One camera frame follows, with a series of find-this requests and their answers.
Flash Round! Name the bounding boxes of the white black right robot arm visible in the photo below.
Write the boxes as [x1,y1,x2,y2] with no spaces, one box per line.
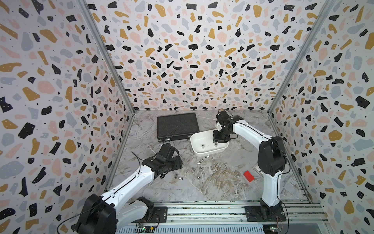
[213,110,287,220]

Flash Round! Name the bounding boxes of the aluminium corner post left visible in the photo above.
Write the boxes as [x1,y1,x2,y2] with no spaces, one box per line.
[76,0,135,116]

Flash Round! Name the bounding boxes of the small printed card box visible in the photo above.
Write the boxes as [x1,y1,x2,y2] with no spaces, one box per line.
[253,165,261,174]

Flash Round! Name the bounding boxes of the aluminium corner post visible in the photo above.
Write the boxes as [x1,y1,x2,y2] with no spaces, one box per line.
[76,0,135,116]
[268,0,336,117]

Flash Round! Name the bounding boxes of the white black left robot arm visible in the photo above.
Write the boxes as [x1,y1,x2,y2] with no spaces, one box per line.
[76,143,183,234]

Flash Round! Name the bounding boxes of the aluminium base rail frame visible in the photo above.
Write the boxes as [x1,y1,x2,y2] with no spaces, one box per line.
[99,200,333,234]

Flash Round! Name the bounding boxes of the black ribbed tool case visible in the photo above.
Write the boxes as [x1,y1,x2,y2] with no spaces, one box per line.
[156,113,200,142]

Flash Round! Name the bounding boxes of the aluminium corner post right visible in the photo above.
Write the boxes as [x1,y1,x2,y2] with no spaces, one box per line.
[268,0,336,117]

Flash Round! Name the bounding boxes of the red plastic block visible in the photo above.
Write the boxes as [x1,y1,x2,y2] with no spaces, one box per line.
[243,171,255,183]

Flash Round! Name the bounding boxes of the white plastic storage box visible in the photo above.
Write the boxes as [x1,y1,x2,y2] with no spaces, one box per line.
[190,130,229,157]

